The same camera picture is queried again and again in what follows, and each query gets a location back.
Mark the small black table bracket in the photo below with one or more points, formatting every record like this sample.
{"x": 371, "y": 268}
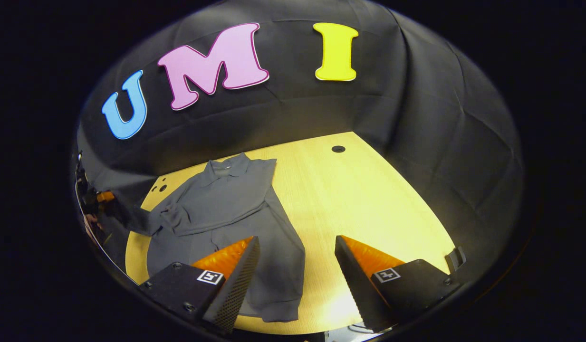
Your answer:
{"x": 456, "y": 259}

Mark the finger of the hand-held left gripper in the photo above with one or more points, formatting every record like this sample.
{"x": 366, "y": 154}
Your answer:
{"x": 106, "y": 196}

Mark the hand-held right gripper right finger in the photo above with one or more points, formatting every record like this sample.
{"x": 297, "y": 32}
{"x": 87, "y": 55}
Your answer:
{"x": 357, "y": 289}

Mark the black backdrop cloth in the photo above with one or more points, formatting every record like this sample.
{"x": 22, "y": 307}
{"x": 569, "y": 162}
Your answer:
{"x": 416, "y": 118}

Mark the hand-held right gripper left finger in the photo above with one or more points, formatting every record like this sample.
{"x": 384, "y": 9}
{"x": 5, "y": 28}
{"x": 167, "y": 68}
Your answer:
{"x": 238, "y": 285}

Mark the grey collared shirt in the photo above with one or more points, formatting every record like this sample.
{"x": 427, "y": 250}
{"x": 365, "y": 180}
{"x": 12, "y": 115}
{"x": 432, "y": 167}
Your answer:
{"x": 226, "y": 209}

